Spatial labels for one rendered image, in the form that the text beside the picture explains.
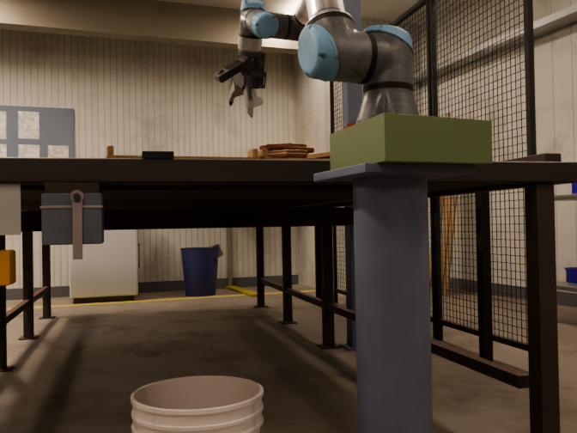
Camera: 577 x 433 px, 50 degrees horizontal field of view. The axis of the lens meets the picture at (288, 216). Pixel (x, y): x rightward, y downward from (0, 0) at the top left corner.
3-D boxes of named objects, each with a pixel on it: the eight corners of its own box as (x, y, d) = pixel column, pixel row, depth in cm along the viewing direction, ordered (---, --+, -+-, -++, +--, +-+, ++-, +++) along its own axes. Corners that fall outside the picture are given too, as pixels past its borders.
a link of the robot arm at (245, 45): (245, 39, 193) (233, 34, 199) (244, 53, 195) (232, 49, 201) (266, 39, 197) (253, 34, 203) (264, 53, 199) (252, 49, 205)
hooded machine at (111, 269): (134, 295, 699) (132, 173, 701) (141, 300, 641) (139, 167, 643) (68, 298, 674) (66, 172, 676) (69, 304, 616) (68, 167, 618)
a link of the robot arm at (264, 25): (292, 15, 184) (280, 11, 193) (257, 10, 180) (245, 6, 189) (288, 43, 187) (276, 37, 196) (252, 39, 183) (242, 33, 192)
